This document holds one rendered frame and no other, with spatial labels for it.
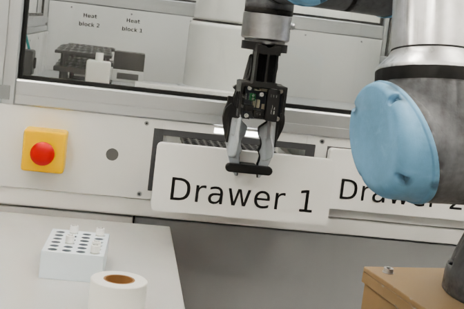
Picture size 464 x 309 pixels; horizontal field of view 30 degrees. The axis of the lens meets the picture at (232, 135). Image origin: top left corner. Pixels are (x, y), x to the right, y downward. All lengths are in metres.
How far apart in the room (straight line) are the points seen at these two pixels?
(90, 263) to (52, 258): 0.05
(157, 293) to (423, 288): 0.38
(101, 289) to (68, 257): 0.14
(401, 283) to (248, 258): 0.67
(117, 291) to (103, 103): 0.55
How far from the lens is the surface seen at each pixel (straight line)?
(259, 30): 1.30
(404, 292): 0.95
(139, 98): 1.53
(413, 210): 1.63
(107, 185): 1.55
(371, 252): 1.66
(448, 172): 0.85
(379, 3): 1.27
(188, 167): 1.38
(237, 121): 1.34
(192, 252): 1.60
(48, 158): 1.48
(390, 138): 0.84
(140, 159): 1.54
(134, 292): 1.06
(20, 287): 1.16
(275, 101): 1.30
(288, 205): 1.41
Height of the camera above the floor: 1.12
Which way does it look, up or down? 7 degrees down
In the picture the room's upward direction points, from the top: 7 degrees clockwise
